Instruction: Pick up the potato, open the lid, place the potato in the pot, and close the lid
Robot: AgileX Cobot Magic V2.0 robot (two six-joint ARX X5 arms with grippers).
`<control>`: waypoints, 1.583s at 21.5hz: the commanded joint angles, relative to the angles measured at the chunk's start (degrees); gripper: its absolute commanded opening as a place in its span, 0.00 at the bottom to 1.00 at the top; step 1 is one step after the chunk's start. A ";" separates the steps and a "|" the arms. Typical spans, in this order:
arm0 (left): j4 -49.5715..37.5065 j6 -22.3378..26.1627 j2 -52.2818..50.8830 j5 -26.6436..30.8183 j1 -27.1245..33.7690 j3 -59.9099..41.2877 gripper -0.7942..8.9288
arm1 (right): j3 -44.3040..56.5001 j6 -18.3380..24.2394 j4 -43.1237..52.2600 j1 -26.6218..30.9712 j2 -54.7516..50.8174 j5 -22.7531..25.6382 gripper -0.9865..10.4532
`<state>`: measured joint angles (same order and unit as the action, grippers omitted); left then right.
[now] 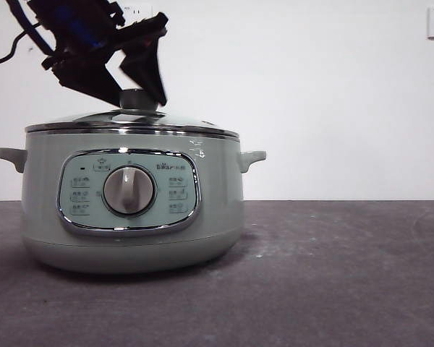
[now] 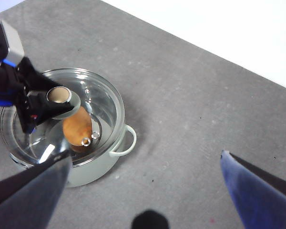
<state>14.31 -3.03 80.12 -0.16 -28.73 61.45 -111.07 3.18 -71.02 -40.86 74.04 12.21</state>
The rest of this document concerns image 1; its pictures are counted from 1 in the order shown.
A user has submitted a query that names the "glass lid with green knob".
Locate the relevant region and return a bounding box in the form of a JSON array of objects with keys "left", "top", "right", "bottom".
[{"left": 39, "top": 88, "right": 221, "bottom": 128}]

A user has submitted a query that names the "thick black cable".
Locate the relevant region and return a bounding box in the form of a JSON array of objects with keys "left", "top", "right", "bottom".
[{"left": 5, "top": 0, "right": 57, "bottom": 59}]

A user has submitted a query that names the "thin black cable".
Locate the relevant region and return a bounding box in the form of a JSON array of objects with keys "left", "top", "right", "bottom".
[{"left": 0, "top": 28, "right": 35, "bottom": 68}]

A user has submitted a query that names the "pale green electric pot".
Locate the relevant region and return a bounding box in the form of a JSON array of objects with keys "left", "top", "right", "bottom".
[{"left": 0, "top": 121, "right": 268, "bottom": 275}]

